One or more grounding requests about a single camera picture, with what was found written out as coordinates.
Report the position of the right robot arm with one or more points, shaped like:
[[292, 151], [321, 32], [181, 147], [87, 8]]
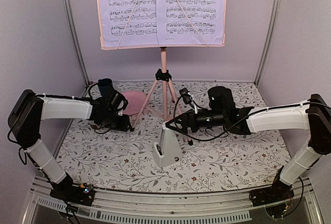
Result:
[[312, 114]]

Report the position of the white metronome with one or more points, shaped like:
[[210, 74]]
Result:
[[167, 150]]

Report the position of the dark blue mug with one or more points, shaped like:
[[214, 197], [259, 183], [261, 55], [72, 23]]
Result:
[[105, 87]]

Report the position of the left aluminium frame post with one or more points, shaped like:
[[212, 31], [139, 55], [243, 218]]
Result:
[[75, 41]]

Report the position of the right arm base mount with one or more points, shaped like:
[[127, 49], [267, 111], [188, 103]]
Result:
[[278, 191]]

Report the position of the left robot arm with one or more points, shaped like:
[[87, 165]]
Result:
[[32, 109]]

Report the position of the right aluminium frame post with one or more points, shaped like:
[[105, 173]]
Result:
[[268, 41]]

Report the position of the pink music stand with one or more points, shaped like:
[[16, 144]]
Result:
[[163, 76]]

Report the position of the aluminium frame post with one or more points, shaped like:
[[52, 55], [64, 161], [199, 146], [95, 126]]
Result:
[[268, 41], [75, 41]]

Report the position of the front aluminium rail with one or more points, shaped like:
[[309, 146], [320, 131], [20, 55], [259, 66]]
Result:
[[114, 206]]

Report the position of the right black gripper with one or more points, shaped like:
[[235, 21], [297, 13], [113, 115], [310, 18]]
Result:
[[185, 122]]

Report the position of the pink plate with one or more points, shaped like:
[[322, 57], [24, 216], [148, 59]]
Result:
[[135, 101]]

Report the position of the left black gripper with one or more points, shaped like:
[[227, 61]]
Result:
[[123, 127]]

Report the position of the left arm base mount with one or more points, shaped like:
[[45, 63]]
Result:
[[69, 192]]

